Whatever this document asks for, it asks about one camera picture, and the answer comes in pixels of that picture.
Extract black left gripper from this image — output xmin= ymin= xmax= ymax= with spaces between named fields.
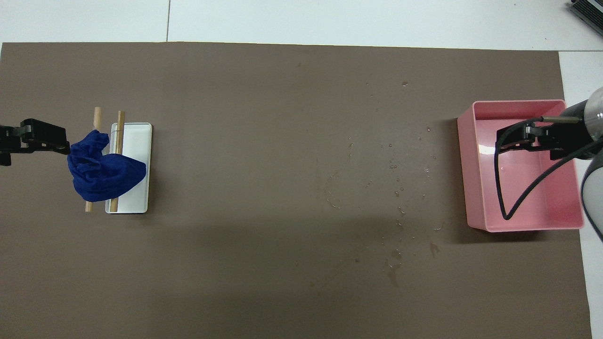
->
xmin=0 ymin=119 xmax=70 ymax=166

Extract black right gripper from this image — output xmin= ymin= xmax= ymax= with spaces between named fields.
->
xmin=498 ymin=100 xmax=593 ymax=160

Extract blue cloth towel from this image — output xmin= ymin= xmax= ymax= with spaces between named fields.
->
xmin=67 ymin=129 xmax=147 ymax=202

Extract white towel rack base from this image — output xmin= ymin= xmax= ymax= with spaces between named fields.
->
xmin=105 ymin=122 xmax=153 ymax=215

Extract spilled water drops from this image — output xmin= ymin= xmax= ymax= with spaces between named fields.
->
xmin=325 ymin=80 xmax=443 ymax=288

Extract pink plastic bin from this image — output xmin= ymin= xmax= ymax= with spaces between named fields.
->
xmin=457 ymin=99 xmax=585 ymax=233

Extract wooden dowel rod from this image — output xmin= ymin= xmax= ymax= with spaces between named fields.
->
xmin=85 ymin=107 xmax=102 ymax=212
xmin=110 ymin=111 xmax=126 ymax=211

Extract grey ribbed device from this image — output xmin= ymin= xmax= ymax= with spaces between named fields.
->
xmin=568 ymin=0 xmax=603 ymax=24

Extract brown table mat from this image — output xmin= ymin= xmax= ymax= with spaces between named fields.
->
xmin=0 ymin=41 xmax=593 ymax=339

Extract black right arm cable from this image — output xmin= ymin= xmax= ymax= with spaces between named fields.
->
xmin=494 ymin=117 xmax=603 ymax=221

